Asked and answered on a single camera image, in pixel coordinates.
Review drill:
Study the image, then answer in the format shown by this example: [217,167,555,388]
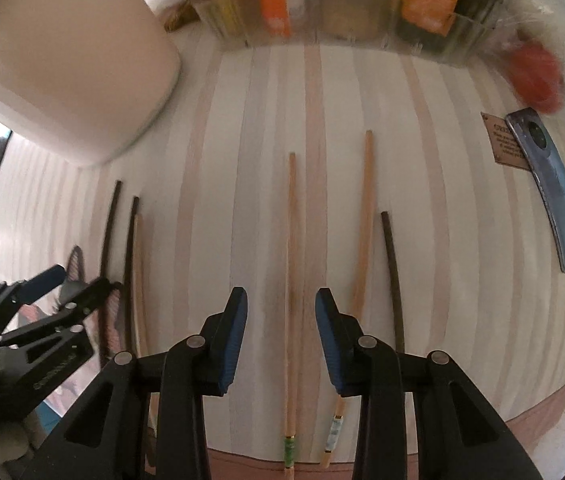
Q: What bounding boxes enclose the blue smartphone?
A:
[505,106,565,274]

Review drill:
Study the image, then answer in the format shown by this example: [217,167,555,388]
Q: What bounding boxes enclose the red tomato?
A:
[507,42,565,113]

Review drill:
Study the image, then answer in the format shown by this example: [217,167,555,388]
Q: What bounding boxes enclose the cream round utensil holder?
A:
[0,0,182,167]

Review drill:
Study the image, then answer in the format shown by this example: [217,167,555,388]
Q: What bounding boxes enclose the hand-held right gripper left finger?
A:
[20,286,250,480]

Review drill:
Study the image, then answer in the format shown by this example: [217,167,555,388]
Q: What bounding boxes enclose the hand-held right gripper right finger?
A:
[314,287,543,480]

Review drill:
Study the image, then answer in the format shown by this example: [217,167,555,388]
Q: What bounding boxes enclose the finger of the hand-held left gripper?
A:
[0,266,66,326]
[0,277,114,348]

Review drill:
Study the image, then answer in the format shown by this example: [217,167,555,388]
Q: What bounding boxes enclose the wooden chopstick pale blue band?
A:
[320,130,374,468]

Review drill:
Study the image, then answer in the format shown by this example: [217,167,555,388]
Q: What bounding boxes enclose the wooden chopstick green band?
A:
[282,152,297,480]

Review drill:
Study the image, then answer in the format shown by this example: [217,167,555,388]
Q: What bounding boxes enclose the clear plastic organizer tray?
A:
[192,0,506,68]

